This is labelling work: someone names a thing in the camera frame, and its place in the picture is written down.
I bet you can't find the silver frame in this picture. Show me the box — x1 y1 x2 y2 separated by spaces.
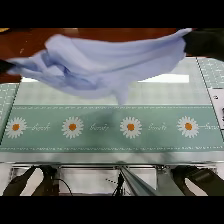
0 87 224 197

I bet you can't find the light blue shirt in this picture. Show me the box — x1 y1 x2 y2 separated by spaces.
6 28 194 106

